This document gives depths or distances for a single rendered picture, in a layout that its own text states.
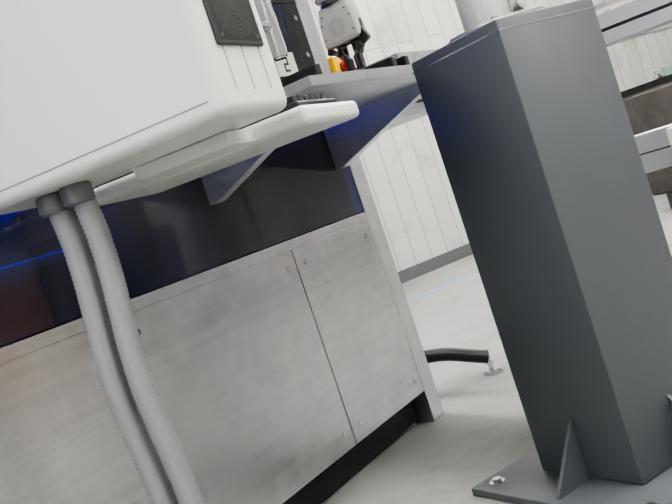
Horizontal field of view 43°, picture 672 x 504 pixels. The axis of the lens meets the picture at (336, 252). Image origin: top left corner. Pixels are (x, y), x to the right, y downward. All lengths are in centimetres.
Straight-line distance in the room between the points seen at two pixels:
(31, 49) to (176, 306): 64
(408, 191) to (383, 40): 104
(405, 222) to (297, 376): 383
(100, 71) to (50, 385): 57
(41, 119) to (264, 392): 84
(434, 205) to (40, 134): 475
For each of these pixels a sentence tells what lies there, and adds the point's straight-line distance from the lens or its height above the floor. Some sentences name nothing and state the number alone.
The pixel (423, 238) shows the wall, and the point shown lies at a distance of 577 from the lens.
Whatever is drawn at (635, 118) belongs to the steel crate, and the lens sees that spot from 515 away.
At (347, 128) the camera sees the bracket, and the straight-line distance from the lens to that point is 220.
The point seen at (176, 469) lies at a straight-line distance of 133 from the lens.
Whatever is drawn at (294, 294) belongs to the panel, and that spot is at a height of 48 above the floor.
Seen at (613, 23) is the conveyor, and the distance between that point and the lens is 278.
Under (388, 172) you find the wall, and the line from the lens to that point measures 569.
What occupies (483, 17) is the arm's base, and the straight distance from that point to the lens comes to 163.
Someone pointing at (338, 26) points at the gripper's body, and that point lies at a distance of 210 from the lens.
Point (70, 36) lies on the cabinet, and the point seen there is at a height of 97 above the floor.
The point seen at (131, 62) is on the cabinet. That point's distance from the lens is 116.
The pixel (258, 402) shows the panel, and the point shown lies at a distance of 183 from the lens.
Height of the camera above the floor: 66
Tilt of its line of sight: 3 degrees down
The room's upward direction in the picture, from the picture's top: 19 degrees counter-clockwise
